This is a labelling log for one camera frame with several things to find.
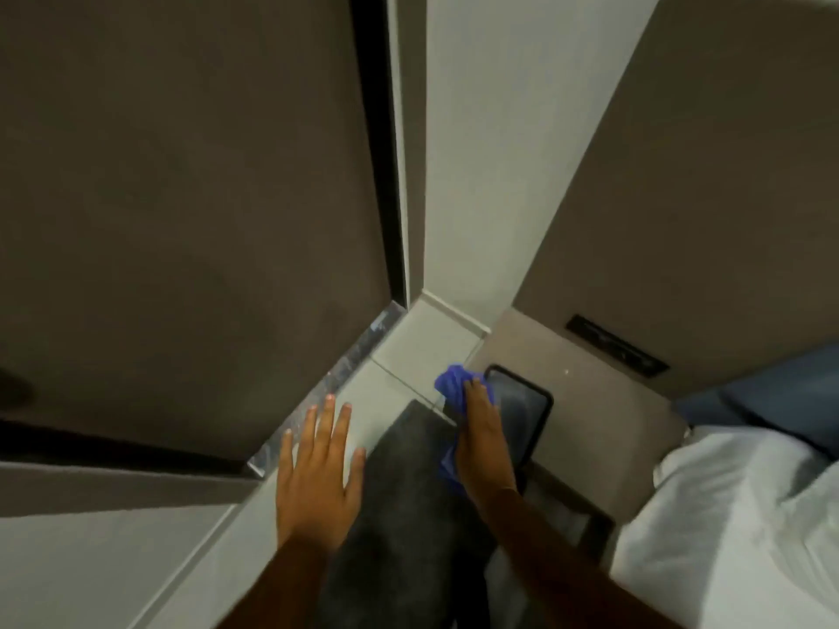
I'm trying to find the black switch panel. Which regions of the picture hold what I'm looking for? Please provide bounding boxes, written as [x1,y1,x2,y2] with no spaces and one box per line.
[565,313,671,379]

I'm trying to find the person's right forearm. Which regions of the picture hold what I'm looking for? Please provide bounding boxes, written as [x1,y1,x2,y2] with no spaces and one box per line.
[469,484,669,629]

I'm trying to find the person's left forearm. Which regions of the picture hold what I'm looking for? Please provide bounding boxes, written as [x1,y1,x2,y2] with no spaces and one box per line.
[216,536,344,629]

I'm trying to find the brown sliding door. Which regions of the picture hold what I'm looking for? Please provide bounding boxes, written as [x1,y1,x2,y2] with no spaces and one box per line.
[0,0,407,479]

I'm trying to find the white bed sheet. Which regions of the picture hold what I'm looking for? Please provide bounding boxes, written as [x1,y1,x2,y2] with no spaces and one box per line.
[610,425,839,629]

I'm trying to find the brown bedside table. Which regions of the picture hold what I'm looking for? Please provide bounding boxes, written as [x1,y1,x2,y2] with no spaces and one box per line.
[459,308,689,584]

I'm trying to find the blue pillow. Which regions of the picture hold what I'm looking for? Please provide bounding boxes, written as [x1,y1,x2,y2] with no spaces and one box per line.
[674,343,839,460]

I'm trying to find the dark grey floor mat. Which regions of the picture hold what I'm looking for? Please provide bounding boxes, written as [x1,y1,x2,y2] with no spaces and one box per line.
[313,399,525,629]

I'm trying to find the blue cleaning cloth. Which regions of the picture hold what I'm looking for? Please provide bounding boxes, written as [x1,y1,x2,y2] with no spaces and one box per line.
[434,364,486,483]

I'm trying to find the person's right hand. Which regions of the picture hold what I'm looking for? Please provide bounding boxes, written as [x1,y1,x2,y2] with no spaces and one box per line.
[454,377,519,504]

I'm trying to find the person's left hand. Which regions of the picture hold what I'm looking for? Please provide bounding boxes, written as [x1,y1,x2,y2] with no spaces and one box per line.
[276,393,367,551]

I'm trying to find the brown padded headboard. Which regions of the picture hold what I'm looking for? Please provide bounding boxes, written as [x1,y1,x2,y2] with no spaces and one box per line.
[511,0,839,400]

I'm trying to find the metal door threshold strip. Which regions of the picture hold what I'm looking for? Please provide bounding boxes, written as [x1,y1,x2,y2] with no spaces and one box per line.
[248,301,409,479]

